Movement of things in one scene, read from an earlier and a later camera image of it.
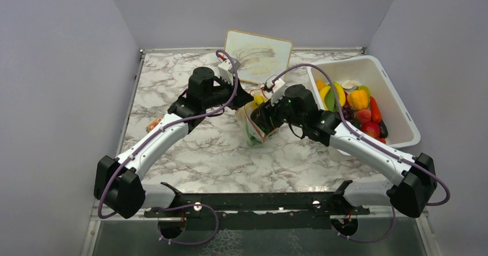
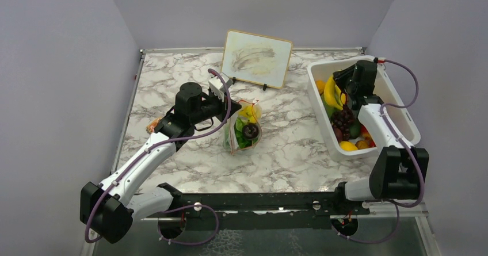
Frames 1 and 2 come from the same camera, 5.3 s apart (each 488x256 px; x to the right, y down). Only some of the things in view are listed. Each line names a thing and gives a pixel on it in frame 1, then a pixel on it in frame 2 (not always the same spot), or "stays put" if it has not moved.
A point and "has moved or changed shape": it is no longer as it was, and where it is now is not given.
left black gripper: (241, 98) to (222, 106)
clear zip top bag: (254, 134) has moved or changed shape
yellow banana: (258, 99) has moved or changed shape
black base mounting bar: (258, 211) stays put
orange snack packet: (153, 124) stays put
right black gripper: (266, 111) to (340, 77)
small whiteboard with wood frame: (259, 56) stays put
